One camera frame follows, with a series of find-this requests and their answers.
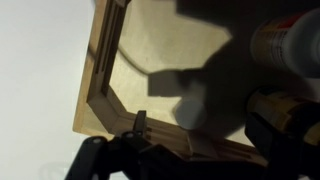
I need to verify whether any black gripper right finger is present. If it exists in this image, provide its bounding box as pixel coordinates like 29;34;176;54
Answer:
244;114;320;180

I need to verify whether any wooden slatted tray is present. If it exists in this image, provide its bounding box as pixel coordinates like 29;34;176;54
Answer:
72;0;268;168

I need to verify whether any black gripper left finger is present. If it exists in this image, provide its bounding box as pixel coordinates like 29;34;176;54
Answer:
64;110;182;180

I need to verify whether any white bottle orange label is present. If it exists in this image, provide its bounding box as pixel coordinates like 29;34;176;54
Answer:
249;7;320;80

